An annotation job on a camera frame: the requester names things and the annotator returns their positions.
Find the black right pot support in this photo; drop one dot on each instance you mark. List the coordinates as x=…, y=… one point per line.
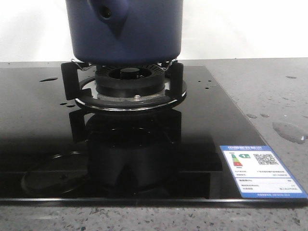
x=85, y=94

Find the dark blue cooking pot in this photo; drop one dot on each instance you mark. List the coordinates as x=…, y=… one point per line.
x=125, y=32

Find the black right gas burner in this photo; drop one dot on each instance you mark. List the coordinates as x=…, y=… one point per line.
x=125, y=81

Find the black glass gas cooktop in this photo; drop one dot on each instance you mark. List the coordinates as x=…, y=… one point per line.
x=55, y=153

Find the blue energy label sticker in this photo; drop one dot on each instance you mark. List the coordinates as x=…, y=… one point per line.
x=258, y=173

